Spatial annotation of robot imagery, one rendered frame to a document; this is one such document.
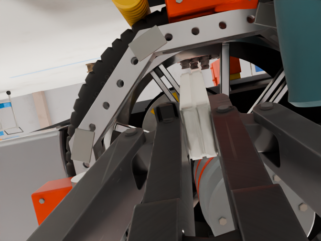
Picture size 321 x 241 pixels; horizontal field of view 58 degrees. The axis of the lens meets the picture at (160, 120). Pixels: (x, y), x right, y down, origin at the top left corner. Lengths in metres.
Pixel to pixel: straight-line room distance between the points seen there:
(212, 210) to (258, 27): 0.30
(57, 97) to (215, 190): 9.50
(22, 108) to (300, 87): 10.14
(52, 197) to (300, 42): 0.45
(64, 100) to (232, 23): 9.29
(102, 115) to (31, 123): 9.82
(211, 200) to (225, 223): 0.03
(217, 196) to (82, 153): 0.25
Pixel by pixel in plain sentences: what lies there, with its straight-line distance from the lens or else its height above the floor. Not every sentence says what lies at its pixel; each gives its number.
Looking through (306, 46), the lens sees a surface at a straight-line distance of 0.40.
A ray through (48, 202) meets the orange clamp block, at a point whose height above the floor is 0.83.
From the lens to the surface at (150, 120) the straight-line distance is 0.99.
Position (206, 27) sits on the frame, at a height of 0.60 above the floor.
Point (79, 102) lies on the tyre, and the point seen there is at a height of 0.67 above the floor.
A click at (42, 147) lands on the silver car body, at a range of 0.98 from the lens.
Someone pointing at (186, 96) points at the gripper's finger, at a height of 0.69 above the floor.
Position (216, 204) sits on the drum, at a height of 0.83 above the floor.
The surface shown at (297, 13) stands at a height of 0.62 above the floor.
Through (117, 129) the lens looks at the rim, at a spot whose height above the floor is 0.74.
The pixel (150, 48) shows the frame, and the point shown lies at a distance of 0.48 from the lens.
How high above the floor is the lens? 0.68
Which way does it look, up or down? 6 degrees up
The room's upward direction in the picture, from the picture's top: 168 degrees clockwise
